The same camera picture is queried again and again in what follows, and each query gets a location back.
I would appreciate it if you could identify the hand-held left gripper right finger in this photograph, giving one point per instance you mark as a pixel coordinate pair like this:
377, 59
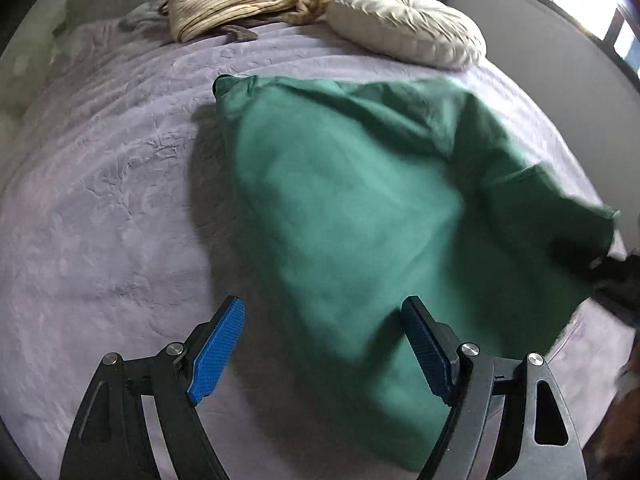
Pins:
429, 352

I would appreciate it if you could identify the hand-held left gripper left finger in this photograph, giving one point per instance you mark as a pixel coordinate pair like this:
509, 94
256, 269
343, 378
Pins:
216, 352

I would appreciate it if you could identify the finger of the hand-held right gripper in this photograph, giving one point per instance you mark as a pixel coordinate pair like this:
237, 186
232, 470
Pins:
617, 277

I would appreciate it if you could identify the green pants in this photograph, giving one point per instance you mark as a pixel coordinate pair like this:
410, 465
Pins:
360, 210

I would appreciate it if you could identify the lavender quilted blanket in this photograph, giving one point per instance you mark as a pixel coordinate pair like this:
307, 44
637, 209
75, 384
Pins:
110, 220

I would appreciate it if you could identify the white round pillow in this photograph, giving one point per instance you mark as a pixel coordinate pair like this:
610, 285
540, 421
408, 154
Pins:
405, 25

